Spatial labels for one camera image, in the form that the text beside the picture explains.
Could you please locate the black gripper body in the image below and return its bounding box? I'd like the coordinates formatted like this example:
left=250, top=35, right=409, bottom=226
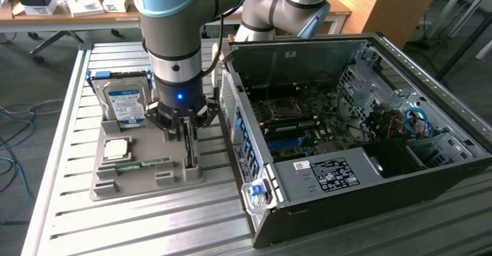
left=154, top=78, right=208, bottom=118

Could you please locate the Nvidia graphics card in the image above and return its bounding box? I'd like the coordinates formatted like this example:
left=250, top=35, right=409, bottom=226
left=178, top=116, right=197, bottom=170

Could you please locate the hard disk with blue carrier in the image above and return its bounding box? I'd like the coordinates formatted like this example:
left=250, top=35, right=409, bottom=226
left=85, top=68, right=153, bottom=129

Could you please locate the grey parts rack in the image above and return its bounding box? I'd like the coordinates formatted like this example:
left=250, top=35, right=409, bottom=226
left=88, top=114, right=206, bottom=202

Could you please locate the silver CPU chip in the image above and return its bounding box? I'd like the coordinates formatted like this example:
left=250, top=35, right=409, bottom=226
left=104, top=139, right=129, bottom=157

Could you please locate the green RAM stick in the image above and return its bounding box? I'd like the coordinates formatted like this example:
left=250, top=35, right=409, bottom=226
left=97, top=157, right=172, bottom=172

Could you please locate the CPU socket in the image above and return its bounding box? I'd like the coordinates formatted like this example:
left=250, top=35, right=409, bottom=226
left=264, top=98, right=305, bottom=122

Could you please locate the blue expansion slot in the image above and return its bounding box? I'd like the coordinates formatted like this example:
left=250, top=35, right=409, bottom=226
left=268, top=140, right=305, bottom=150

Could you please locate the blue plastic case latch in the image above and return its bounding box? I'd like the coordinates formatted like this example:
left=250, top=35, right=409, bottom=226
left=248, top=183, right=266, bottom=197

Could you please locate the grey power supply unit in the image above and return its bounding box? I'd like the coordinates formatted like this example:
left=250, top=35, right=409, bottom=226
left=270, top=148, right=384, bottom=209

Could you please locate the green motherboard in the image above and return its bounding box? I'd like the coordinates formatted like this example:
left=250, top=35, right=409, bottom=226
left=249, top=84, right=365, bottom=164

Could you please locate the small white labelled box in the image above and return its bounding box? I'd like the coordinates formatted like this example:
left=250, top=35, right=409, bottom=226
left=101, top=0, right=129, bottom=13

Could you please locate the white box with round disc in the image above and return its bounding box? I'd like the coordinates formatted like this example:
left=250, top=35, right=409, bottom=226
left=66, top=0, right=106, bottom=18

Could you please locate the grey metal drive cage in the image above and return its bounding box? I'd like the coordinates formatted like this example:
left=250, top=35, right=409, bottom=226
left=336, top=64, right=398, bottom=124

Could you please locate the white box with black insert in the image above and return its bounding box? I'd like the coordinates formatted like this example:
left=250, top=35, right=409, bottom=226
left=17, top=0, right=58, bottom=16

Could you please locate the open black PC case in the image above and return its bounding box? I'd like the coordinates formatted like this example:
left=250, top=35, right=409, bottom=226
left=209, top=32, right=492, bottom=250

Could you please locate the wooden cabinet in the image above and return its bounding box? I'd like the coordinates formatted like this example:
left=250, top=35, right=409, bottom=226
left=329, top=0, right=448, bottom=49

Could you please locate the grey metal disk bay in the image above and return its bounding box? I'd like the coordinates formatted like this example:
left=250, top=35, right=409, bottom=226
left=405, top=133, right=474, bottom=169

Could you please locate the black camera cable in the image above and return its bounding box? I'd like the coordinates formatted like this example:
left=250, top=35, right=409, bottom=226
left=200, top=3, right=249, bottom=77

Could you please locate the grey floor cable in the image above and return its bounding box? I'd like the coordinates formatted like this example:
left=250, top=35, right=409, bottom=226
left=0, top=98, right=65, bottom=116

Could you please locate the blue floor cable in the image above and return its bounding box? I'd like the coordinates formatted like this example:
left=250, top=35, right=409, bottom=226
left=0, top=114, right=36, bottom=225

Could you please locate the red and black wire bundle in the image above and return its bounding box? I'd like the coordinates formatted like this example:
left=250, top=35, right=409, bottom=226
left=385, top=113, right=409, bottom=138

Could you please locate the blue data wire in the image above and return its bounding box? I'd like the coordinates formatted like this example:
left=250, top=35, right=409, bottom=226
left=402, top=107, right=433, bottom=138

